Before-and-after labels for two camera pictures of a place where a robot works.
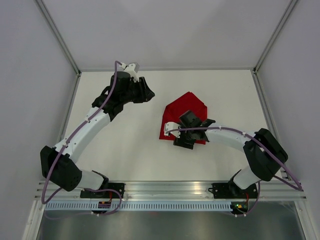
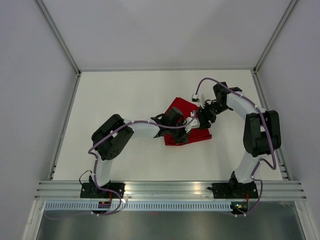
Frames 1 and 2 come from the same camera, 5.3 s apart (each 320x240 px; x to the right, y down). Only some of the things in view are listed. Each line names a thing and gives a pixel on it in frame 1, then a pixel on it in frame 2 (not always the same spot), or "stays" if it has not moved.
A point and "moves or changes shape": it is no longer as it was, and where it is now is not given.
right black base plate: x=230 y=190 stays
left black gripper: x=145 y=92 to x=183 y=137
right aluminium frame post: x=292 y=4 stays
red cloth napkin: x=172 y=112 moves or changes shape
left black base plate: x=120 y=187 stays
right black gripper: x=180 y=142 to x=203 y=117
